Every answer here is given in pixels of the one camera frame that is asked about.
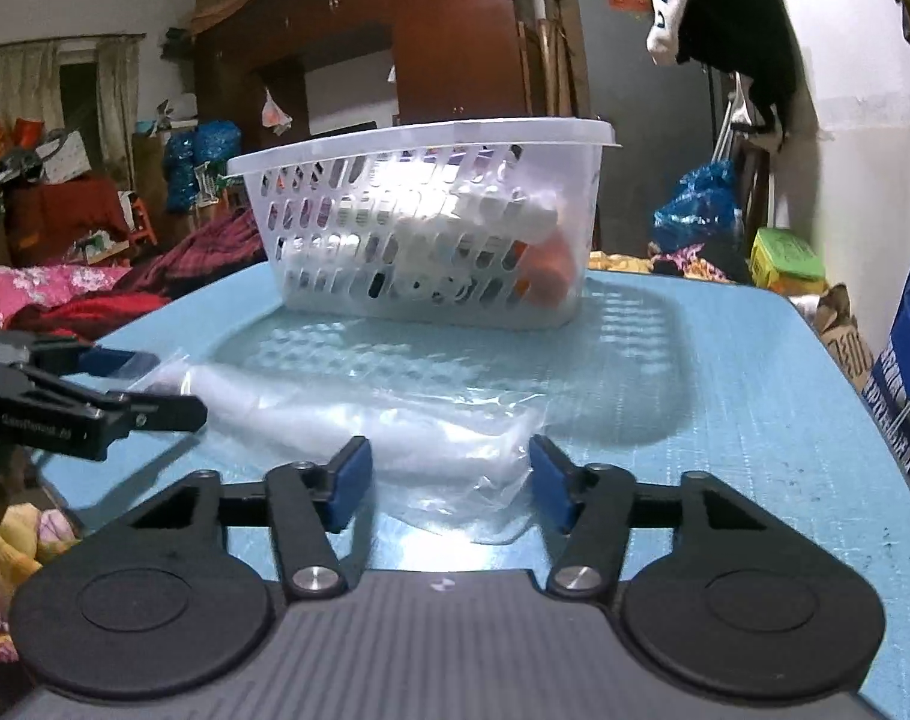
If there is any clear plastic bag roll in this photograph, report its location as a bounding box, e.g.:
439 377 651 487
123 351 546 544

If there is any orange package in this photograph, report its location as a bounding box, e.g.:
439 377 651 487
510 232 577 310

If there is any red plaid blanket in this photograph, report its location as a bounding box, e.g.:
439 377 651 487
113 206 266 301

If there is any yellow floral blanket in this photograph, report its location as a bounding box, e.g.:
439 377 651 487
588 249 729 283

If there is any window curtain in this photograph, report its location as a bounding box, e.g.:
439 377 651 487
0 34 141 188

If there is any white plastic basket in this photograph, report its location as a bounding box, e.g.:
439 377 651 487
227 117 616 330

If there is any green yellow box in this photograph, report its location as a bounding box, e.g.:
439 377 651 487
748 227 828 298

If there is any blue plastic bag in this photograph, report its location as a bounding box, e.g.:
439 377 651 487
650 160 738 254

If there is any grey door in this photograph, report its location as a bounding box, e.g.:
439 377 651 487
577 0 722 255

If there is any dark red wooden wardrobe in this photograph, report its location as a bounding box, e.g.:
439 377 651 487
193 0 530 151

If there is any white black hanging hoodie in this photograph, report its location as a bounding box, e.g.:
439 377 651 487
647 0 798 153

